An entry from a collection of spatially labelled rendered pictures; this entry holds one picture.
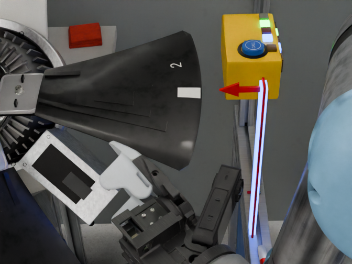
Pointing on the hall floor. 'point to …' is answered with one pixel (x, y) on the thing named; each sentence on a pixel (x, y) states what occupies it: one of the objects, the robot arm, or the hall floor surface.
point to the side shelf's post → (73, 232)
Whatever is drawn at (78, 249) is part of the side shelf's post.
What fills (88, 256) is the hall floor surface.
